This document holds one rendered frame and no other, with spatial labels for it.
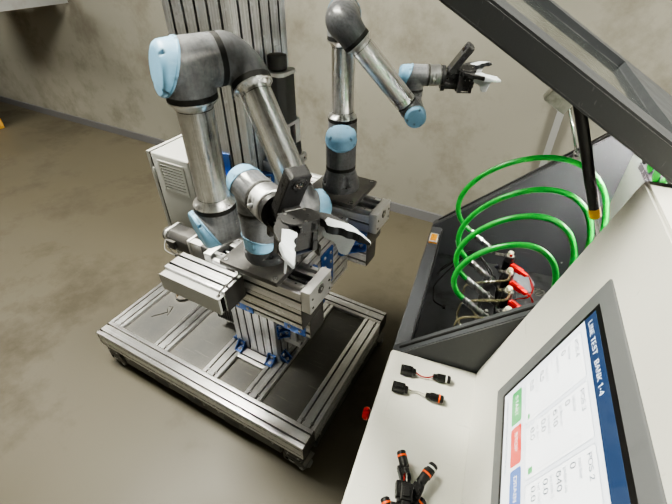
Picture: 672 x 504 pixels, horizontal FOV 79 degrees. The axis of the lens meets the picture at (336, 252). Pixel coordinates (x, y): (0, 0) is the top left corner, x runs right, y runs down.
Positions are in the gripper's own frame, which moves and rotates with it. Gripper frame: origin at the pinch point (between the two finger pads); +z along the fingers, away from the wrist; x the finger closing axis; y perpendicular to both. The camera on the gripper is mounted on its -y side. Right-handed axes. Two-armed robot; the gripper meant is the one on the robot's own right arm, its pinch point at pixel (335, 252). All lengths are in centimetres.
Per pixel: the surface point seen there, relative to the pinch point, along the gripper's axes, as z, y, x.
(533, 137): -89, 34, -225
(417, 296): -19, 44, -52
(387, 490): 19, 47, -5
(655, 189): 25.2, -14.9, -39.7
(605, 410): 38.4, 4.1, -13.8
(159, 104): -402, 89, -80
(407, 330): -11, 46, -40
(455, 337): 5.5, 32.6, -36.4
